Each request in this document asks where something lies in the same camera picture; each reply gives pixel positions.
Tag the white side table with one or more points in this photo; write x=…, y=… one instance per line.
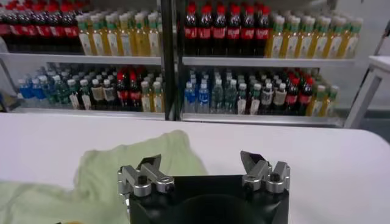
x=362, y=94

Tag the dark drink bottle beige label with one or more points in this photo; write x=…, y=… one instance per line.
x=97, y=94
x=109, y=94
x=267, y=97
x=279, y=97

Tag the white beverage display cabinet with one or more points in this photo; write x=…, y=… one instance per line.
x=259, y=61
x=91, y=59

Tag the green tinted water bottle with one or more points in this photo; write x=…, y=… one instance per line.
x=63, y=92
x=230, y=97
x=51, y=92
x=217, y=97

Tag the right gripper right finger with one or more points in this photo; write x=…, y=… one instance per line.
x=259, y=175

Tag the light green t-shirt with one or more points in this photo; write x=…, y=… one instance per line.
x=100, y=182

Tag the blue label water bottle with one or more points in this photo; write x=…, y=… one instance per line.
x=38, y=91
x=203, y=97
x=190, y=97
x=26, y=91

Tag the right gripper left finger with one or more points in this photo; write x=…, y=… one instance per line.
x=143, y=182

